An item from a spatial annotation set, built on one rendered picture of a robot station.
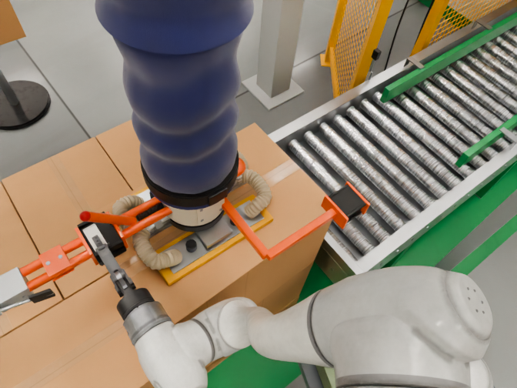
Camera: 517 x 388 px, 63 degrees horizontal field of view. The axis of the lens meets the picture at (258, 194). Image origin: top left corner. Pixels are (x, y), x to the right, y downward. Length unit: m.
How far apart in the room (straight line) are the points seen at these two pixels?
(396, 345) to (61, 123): 2.58
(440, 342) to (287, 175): 0.93
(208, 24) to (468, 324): 0.48
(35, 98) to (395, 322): 2.75
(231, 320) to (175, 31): 0.58
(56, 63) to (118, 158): 1.47
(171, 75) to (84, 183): 1.21
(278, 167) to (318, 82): 1.74
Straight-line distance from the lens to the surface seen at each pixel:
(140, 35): 0.64
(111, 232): 1.05
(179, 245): 1.15
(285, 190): 1.27
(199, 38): 0.63
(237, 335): 0.93
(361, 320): 0.47
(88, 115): 2.83
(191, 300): 1.11
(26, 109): 2.95
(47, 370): 1.58
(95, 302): 1.60
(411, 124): 2.13
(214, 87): 0.71
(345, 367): 0.47
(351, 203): 1.10
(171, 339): 0.91
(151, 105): 0.74
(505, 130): 2.17
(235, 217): 1.05
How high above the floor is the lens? 2.00
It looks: 58 degrees down
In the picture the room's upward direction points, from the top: 7 degrees clockwise
